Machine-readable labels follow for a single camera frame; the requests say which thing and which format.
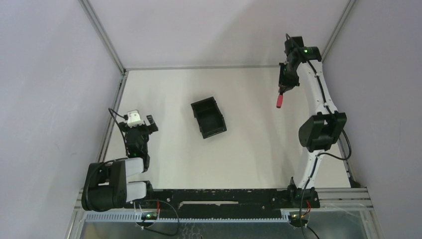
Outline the red handled screwdriver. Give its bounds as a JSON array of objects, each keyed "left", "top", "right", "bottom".
[{"left": 276, "top": 94, "right": 284, "bottom": 109}]

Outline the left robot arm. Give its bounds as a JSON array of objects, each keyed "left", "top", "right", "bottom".
[{"left": 81, "top": 111, "right": 158, "bottom": 212}]

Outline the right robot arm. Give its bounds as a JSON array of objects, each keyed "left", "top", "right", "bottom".
[{"left": 276, "top": 34, "right": 347, "bottom": 207}]

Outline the black plastic bin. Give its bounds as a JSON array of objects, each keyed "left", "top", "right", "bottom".
[{"left": 191, "top": 97, "right": 227, "bottom": 139}]

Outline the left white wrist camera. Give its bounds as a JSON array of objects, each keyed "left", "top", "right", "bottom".
[{"left": 126, "top": 110, "right": 145, "bottom": 127}]

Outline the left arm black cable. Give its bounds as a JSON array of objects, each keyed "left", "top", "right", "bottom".
[{"left": 108, "top": 107, "right": 130, "bottom": 156}]

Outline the left controller board with wires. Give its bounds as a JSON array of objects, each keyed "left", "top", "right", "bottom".
[{"left": 134, "top": 199, "right": 181, "bottom": 237}]

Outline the controller board with wires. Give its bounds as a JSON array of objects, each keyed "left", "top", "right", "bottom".
[
  {"left": 288, "top": 200, "right": 320, "bottom": 239},
  {"left": 134, "top": 199, "right": 181, "bottom": 237}
]

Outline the white slotted cable duct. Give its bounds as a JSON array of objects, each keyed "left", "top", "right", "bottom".
[{"left": 84, "top": 211, "right": 291, "bottom": 223}]

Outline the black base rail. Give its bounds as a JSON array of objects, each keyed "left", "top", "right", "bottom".
[{"left": 140, "top": 188, "right": 320, "bottom": 220}]

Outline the right controller board with wires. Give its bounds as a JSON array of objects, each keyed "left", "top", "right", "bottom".
[{"left": 288, "top": 200, "right": 320, "bottom": 239}]

